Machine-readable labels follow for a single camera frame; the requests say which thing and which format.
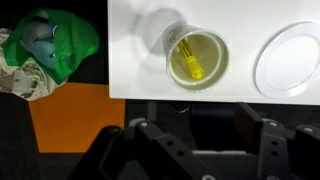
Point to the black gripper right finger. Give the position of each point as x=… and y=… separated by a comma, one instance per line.
x=271, y=146

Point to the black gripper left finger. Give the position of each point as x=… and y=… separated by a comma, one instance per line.
x=170, y=150

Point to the yellow marker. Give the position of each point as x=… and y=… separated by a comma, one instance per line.
x=190, y=60

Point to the translucent plastic cup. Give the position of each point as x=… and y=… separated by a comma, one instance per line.
x=213, y=56

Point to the white round plate far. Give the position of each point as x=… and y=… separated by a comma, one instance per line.
x=290, y=60

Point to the green plastic bag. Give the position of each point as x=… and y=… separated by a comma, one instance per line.
x=76, y=43

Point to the patterned paper bag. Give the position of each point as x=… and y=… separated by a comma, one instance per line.
x=33, y=80

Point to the teal plastic object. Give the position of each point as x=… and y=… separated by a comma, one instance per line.
x=43, y=50

